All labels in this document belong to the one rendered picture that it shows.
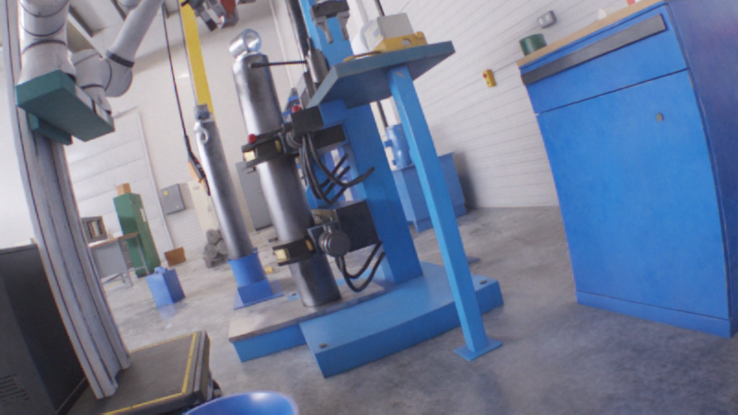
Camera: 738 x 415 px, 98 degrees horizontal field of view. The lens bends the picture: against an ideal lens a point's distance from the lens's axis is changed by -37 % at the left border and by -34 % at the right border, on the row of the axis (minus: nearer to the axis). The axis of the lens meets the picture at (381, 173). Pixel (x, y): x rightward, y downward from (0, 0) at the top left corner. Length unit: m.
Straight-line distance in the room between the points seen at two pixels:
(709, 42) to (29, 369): 2.08
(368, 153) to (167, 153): 11.24
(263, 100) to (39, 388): 1.72
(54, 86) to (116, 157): 12.45
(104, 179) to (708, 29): 13.66
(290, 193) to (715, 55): 1.94
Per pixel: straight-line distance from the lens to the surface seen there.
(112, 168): 13.70
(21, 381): 1.44
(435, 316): 1.86
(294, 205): 2.26
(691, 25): 1.23
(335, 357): 1.79
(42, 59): 1.33
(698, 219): 1.24
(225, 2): 2.77
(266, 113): 2.30
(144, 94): 13.81
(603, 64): 1.31
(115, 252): 8.01
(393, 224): 2.37
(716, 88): 1.25
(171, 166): 13.24
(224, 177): 3.60
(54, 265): 1.40
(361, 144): 2.34
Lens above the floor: 0.74
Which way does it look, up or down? 1 degrees down
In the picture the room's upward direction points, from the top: 17 degrees counter-clockwise
